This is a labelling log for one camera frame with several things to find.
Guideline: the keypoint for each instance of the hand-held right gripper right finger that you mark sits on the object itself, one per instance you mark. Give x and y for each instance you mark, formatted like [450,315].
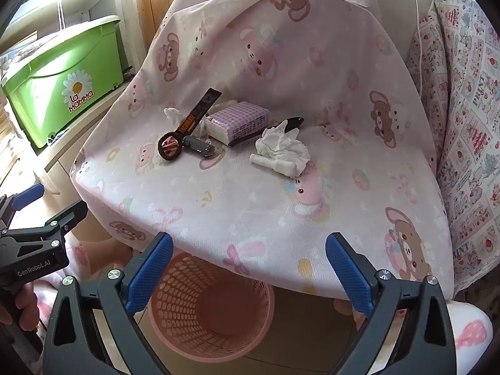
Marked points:
[349,277]

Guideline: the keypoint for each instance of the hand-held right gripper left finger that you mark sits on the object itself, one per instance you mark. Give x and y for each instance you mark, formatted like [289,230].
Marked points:
[150,273]

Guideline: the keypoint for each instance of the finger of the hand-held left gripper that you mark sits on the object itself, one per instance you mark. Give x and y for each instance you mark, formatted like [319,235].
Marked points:
[25,197]
[72,215]

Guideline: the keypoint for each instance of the pink plastic mesh wastebasket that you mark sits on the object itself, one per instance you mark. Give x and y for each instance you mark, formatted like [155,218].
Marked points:
[218,320]

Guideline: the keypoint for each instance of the large white tissue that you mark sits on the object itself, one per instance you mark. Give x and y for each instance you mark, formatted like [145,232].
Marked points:
[281,144]

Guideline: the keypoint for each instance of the purple gingham tissue pack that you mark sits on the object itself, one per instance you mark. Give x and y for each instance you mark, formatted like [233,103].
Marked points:
[238,123]

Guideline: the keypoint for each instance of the person's left hand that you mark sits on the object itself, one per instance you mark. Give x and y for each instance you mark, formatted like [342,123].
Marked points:
[27,304]

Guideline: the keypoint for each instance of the pink bear printed blanket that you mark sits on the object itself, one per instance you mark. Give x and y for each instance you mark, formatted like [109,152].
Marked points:
[254,211]

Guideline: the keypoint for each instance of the green plastic storage box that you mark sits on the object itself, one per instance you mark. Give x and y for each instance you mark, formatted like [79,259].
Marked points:
[50,70]

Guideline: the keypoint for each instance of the small grey tube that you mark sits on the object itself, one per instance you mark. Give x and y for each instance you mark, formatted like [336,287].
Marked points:
[195,143]

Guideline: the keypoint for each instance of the white plastic tube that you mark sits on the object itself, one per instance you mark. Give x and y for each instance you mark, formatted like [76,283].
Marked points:
[269,161]

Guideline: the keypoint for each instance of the small crumpled white tissue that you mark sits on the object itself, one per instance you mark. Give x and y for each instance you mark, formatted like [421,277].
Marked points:
[172,114]

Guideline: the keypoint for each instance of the black orange wrapper strip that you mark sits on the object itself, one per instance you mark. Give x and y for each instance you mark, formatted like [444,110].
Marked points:
[199,111]

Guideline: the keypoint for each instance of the black spoon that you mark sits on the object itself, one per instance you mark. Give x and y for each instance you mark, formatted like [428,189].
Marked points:
[293,122]

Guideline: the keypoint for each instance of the white red printed quilt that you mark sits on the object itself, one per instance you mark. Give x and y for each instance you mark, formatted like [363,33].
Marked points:
[468,125]

